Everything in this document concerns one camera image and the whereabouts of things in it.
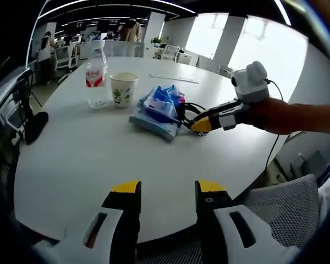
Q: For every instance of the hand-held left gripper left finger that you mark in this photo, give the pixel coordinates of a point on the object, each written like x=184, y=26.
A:
x=79, y=242

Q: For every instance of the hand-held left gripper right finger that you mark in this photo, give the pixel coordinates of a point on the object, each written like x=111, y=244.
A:
x=222, y=239

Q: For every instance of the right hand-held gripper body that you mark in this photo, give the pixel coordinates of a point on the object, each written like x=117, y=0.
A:
x=251, y=83

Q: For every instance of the light blue book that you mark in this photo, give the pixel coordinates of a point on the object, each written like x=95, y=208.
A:
x=154, y=127

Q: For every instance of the white paper cup green print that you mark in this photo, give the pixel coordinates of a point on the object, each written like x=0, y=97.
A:
x=123, y=90

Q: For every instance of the clear water bottle red label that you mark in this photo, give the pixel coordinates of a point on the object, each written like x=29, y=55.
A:
x=94, y=78

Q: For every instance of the person's right hand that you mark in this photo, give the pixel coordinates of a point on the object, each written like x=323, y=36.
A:
x=264, y=115

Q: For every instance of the white flat strip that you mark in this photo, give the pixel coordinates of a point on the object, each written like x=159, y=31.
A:
x=173, y=77

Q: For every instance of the white office chair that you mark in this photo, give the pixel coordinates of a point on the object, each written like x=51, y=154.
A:
x=67, y=56
x=171, y=52

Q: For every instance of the white table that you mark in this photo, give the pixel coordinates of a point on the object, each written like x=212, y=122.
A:
x=99, y=159

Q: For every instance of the green potted plant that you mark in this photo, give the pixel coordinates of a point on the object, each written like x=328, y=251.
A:
x=156, y=41

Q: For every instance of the white mesh chair row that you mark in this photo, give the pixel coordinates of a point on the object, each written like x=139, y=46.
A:
x=123, y=49

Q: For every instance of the person's white garment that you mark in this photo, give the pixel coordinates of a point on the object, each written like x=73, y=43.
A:
x=328, y=189

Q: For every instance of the black desk stand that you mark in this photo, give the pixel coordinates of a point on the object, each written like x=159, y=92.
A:
x=35, y=126

